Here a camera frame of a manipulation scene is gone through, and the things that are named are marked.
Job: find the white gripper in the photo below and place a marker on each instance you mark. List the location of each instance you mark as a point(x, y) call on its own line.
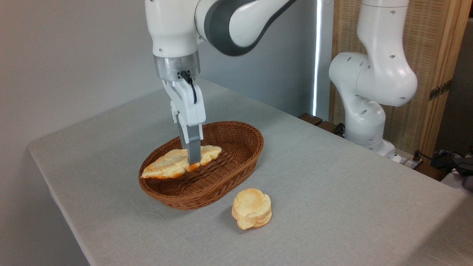
point(190, 107)

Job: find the long braided bread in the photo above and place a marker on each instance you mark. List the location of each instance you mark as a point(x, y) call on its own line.
point(166, 166)

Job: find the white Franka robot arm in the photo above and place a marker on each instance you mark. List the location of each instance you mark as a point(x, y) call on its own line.
point(377, 74)

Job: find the round stacked bread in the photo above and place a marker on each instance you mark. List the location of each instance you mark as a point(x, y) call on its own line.
point(252, 207)

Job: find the brown wicker basket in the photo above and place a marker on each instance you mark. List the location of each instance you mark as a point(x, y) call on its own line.
point(229, 162)

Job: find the dark wooden slat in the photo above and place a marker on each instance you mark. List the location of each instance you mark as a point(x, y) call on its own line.
point(327, 126)
point(310, 118)

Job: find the grey tablecloth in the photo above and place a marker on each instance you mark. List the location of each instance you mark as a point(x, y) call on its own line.
point(332, 203)

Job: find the white power strip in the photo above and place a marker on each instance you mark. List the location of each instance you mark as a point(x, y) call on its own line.
point(406, 162)

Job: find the black power plug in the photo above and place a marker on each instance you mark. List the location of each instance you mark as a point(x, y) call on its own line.
point(417, 155)

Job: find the metal screen hinge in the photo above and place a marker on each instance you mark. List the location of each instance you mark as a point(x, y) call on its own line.
point(439, 89)

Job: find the woven wooden folding screen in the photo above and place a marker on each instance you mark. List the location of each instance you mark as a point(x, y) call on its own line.
point(430, 40)

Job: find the dark grey bag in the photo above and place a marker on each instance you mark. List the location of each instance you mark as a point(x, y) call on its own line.
point(458, 166)

